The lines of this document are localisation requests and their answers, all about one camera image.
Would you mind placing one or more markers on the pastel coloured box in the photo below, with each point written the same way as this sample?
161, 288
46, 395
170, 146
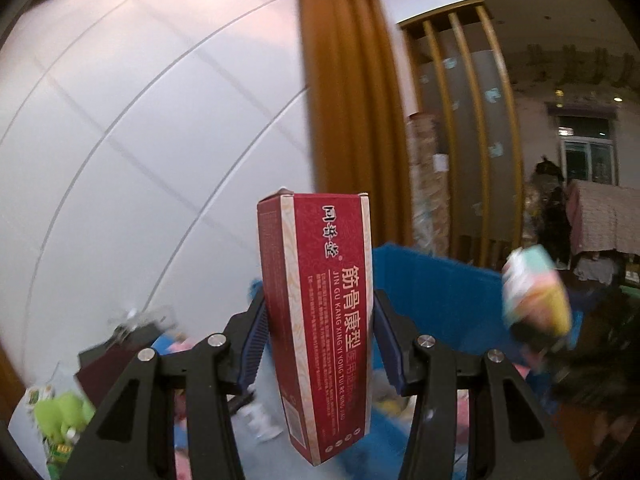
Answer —
537, 285

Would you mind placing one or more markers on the dark clothes pile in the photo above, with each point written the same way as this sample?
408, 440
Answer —
550, 205

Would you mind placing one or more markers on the maroon beanie hat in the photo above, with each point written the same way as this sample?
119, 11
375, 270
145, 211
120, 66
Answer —
102, 375

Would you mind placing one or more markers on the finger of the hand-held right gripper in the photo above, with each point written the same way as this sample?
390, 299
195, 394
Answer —
537, 337

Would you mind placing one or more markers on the green yellow box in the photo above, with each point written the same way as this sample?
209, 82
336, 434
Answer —
62, 452

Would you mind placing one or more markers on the blue plastic crate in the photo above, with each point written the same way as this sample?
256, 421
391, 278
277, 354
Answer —
440, 285

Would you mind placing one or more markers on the black box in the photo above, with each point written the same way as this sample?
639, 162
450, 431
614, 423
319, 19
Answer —
120, 345

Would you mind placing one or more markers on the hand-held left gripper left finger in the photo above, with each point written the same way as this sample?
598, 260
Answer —
250, 347

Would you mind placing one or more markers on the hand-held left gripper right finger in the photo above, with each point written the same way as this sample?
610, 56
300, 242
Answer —
392, 347

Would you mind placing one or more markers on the brown wooden pillar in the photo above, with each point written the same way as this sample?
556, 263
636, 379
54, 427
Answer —
350, 85

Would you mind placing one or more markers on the red medicine box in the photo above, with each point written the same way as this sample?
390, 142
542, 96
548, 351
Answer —
315, 320

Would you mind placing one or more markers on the wooden slat partition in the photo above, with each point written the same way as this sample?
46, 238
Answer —
470, 110

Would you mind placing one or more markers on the green plush toy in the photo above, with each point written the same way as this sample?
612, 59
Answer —
62, 412

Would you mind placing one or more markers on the brown patterned blanket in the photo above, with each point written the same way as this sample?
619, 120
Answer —
605, 215

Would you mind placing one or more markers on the window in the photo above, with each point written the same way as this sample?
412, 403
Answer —
587, 150

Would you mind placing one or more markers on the rolled beige patterned carpet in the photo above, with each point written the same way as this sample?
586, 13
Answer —
427, 185

